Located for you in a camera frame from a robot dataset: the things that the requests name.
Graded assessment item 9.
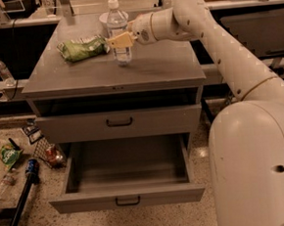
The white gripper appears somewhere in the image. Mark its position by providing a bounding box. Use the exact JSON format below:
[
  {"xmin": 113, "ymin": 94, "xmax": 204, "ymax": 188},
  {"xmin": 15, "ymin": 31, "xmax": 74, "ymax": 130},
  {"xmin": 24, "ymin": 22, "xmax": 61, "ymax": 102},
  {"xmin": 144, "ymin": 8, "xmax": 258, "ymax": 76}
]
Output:
[{"xmin": 107, "ymin": 12, "xmax": 157, "ymax": 49}]

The clear plastic water bottle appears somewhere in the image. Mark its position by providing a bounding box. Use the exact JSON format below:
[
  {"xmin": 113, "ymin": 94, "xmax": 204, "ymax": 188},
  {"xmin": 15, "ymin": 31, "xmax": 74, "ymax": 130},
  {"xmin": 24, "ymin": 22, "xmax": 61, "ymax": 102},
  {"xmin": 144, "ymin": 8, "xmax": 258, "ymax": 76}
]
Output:
[{"xmin": 107, "ymin": 0, "xmax": 132, "ymax": 67}]

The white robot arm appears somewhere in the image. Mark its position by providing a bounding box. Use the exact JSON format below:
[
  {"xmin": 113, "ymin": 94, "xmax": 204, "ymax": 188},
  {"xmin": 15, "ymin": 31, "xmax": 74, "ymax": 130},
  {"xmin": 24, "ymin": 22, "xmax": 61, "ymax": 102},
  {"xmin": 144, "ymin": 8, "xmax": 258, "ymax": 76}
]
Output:
[{"xmin": 107, "ymin": 0, "xmax": 284, "ymax": 226}]

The grey metal drawer cabinet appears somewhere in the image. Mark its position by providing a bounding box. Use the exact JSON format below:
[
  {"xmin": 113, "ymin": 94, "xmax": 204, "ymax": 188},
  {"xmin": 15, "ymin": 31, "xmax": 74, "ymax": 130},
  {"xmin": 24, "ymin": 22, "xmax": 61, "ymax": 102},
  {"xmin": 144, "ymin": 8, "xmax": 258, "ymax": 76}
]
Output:
[{"xmin": 16, "ymin": 4, "xmax": 213, "ymax": 160}]

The closed upper grey drawer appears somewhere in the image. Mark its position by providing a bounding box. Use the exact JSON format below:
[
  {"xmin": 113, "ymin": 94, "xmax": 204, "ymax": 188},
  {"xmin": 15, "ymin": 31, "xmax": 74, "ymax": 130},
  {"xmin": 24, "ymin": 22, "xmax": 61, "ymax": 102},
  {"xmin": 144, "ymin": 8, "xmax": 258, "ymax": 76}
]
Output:
[{"xmin": 35, "ymin": 105, "xmax": 201, "ymax": 144}]

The small water bottle on ledge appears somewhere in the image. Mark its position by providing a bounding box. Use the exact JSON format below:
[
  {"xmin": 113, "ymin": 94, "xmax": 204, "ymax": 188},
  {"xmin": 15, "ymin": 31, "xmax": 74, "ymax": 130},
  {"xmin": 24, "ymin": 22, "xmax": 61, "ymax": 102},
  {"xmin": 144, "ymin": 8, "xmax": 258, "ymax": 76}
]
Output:
[{"xmin": 0, "ymin": 60, "xmax": 16, "ymax": 87}]

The open lower grey drawer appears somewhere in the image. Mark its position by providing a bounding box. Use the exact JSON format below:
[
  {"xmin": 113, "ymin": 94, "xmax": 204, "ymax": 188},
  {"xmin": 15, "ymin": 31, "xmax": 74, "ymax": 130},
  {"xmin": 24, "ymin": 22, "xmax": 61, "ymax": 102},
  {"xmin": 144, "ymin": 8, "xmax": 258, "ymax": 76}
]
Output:
[{"xmin": 51, "ymin": 134, "xmax": 204, "ymax": 213}]

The plastic bottle on floor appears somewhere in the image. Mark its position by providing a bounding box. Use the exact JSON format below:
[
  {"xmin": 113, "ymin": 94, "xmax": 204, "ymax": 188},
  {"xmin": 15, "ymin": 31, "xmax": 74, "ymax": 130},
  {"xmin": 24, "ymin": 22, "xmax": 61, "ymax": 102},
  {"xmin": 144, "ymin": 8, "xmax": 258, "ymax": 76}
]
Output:
[{"xmin": 0, "ymin": 172, "xmax": 16, "ymax": 201}]

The white ceramic bowl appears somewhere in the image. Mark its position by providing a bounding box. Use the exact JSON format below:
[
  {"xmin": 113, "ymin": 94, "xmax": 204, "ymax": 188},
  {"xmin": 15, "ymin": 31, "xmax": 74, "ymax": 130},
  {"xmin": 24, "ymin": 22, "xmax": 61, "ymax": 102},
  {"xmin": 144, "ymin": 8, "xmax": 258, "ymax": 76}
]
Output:
[{"xmin": 99, "ymin": 12, "xmax": 128, "ymax": 28}]

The green chip bag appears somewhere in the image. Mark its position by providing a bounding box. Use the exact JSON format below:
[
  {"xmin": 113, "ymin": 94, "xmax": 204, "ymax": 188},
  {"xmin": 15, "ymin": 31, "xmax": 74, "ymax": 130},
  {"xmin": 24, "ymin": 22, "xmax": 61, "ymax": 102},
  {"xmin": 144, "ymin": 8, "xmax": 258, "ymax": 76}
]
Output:
[{"xmin": 57, "ymin": 35, "xmax": 110, "ymax": 63}]

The dark snack packet on floor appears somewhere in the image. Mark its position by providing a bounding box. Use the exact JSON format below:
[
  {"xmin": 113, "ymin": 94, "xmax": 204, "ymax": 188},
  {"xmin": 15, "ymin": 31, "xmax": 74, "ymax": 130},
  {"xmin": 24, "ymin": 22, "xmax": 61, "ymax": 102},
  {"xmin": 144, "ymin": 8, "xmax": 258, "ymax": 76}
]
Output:
[{"xmin": 22, "ymin": 118, "xmax": 44, "ymax": 144}]

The black pole with blue grip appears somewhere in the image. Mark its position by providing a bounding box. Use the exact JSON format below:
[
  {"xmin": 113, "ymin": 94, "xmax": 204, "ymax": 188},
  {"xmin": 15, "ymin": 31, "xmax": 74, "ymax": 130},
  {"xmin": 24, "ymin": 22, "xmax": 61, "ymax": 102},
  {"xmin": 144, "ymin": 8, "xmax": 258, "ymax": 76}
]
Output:
[{"xmin": 10, "ymin": 158, "xmax": 40, "ymax": 226}]

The green snack bag on floor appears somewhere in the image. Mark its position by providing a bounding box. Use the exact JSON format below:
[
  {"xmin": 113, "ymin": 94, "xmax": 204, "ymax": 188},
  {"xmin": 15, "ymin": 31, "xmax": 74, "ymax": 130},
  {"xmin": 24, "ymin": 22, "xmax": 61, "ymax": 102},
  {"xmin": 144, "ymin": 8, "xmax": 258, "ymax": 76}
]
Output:
[{"xmin": 0, "ymin": 143, "xmax": 24, "ymax": 170}]

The wire mesh basket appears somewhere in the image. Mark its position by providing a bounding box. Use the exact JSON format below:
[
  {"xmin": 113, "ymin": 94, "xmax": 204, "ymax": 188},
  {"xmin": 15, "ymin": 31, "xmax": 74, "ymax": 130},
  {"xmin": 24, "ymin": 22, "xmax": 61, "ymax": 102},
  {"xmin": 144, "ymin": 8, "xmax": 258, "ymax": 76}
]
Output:
[{"xmin": 33, "ymin": 138, "xmax": 66, "ymax": 169}]

